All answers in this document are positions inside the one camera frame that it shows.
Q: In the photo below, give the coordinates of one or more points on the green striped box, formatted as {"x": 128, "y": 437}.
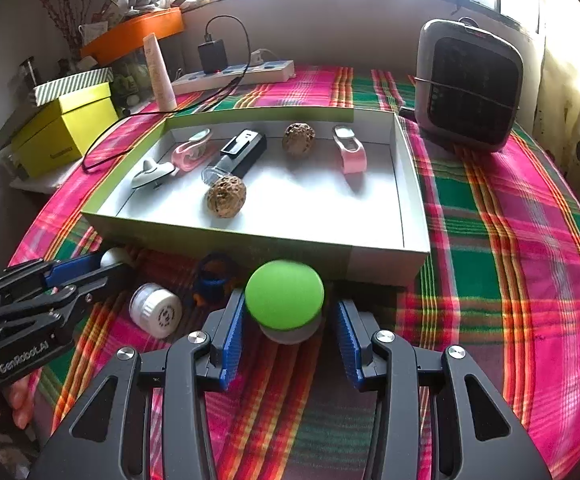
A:
{"x": 72, "y": 85}

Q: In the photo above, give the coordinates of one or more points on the grey desktop heater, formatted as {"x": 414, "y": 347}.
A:
{"x": 469, "y": 85}

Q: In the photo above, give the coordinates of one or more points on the person's left hand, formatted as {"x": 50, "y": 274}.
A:
{"x": 17, "y": 402}

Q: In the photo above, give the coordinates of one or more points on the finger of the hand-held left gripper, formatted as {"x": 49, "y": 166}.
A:
{"x": 75, "y": 266}
{"x": 102, "y": 280}

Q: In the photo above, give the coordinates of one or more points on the black rectangular device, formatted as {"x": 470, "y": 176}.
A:
{"x": 240, "y": 155}

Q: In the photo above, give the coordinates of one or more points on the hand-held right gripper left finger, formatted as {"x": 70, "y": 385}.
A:
{"x": 232, "y": 335}

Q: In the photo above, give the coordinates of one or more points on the cream cosmetic tube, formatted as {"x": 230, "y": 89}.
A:
{"x": 160, "y": 75}

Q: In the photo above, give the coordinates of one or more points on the pink case with white lid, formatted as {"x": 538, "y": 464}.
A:
{"x": 192, "y": 152}

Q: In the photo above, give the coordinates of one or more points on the white panda face toy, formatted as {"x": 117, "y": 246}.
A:
{"x": 114, "y": 257}

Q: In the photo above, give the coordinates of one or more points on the green mushroom-shaped toy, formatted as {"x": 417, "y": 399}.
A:
{"x": 285, "y": 292}

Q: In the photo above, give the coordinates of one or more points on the yellow cardboard box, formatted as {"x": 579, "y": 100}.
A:
{"x": 65, "y": 130}

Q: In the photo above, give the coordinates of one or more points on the white power strip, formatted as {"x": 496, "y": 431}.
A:
{"x": 265, "y": 72}

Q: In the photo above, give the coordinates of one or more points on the orange lid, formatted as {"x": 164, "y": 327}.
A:
{"x": 135, "y": 32}

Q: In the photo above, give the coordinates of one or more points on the pink case with grey lid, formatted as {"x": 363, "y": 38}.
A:
{"x": 352, "y": 155}

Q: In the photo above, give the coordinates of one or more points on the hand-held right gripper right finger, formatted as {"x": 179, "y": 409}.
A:
{"x": 347, "y": 340}

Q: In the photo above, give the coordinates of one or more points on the white round jar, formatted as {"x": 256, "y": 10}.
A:
{"x": 157, "y": 310}

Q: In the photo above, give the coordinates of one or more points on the white and green cardboard tray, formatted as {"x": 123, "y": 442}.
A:
{"x": 320, "y": 210}

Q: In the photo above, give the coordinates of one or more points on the white mushroom-shaped toy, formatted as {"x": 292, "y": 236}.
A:
{"x": 152, "y": 174}

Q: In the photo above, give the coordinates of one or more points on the white plug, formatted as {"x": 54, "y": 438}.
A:
{"x": 259, "y": 57}

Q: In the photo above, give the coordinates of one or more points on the brown walnut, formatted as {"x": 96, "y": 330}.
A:
{"x": 299, "y": 139}
{"x": 224, "y": 196}

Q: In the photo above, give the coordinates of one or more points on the cream curtain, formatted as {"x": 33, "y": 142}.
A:
{"x": 579, "y": 85}

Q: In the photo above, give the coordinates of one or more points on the clear plastic container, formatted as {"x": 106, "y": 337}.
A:
{"x": 132, "y": 77}

